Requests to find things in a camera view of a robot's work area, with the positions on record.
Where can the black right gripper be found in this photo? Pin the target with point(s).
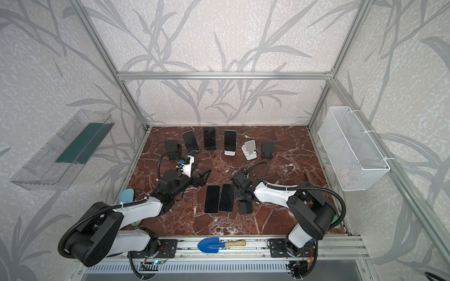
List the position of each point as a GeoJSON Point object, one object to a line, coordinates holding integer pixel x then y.
{"type": "Point", "coordinates": [237, 195]}

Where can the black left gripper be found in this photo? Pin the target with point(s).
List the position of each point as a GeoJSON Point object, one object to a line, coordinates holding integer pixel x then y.
{"type": "Point", "coordinates": [200, 182]}

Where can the purple-edged phone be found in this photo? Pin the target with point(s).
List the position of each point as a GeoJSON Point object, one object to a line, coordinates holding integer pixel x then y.
{"type": "Point", "coordinates": [212, 200]}

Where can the dark phone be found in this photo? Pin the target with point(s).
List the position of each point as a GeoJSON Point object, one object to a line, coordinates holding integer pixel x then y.
{"type": "Point", "coordinates": [245, 207]}

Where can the blue-edged phone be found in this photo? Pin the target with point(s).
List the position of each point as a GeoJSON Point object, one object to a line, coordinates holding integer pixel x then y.
{"type": "Point", "coordinates": [227, 198]}

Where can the pink-edged phone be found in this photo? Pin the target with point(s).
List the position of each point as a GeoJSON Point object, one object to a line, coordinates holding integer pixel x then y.
{"type": "Point", "coordinates": [190, 143]}

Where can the black folding stand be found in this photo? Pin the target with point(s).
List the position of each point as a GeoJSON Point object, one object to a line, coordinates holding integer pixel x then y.
{"type": "Point", "coordinates": [175, 149]}
{"type": "Point", "coordinates": [267, 150]}

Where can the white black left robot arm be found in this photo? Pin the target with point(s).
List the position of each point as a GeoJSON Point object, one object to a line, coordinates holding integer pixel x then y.
{"type": "Point", "coordinates": [100, 234]}

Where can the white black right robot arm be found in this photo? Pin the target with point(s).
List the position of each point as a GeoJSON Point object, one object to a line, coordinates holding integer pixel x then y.
{"type": "Point", "coordinates": [314, 213]}

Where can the white stand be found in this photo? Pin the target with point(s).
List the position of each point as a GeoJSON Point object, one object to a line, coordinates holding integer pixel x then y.
{"type": "Point", "coordinates": [229, 153]}
{"type": "Point", "coordinates": [249, 150]}

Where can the white stand right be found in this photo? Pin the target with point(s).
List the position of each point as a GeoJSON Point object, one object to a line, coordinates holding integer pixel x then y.
{"type": "Point", "coordinates": [249, 150]}

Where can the green sponge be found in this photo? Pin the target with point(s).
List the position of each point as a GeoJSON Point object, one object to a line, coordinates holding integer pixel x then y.
{"type": "Point", "coordinates": [334, 220]}

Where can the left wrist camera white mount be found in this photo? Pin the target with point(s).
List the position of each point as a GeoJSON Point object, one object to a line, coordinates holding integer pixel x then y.
{"type": "Point", "coordinates": [185, 165]}

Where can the blue trowel wooden handle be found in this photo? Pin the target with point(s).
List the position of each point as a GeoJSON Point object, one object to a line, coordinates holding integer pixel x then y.
{"type": "Point", "coordinates": [213, 245]}

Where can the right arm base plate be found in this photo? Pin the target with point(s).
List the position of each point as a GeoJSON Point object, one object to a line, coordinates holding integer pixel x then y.
{"type": "Point", "coordinates": [279, 249]}

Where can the aluminium front rail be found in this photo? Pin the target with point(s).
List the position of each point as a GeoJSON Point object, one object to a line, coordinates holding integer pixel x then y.
{"type": "Point", "coordinates": [333, 247]}

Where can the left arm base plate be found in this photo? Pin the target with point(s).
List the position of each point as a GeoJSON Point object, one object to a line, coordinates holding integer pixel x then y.
{"type": "Point", "coordinates": [164, 249]}

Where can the white wire mesh basket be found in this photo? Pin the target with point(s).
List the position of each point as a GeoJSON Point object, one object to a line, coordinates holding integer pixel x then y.
{"type": "Point", "coordinates": [354, 157]}

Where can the clear plastic wall tray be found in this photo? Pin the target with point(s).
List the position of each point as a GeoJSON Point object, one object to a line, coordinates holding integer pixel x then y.
{"type": "Point", "coordinates": [56, 165]}

